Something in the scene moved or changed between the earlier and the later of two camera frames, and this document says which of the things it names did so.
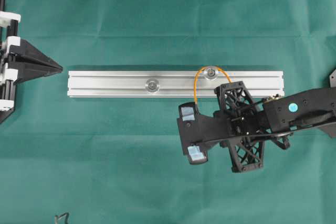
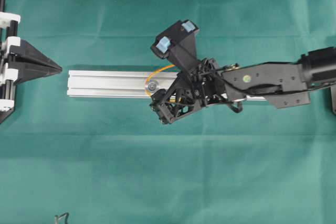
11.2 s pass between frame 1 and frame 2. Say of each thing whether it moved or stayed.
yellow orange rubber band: moved
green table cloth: stayed
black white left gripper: stayed
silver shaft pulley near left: stayed
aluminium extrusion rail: stayed
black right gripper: moved
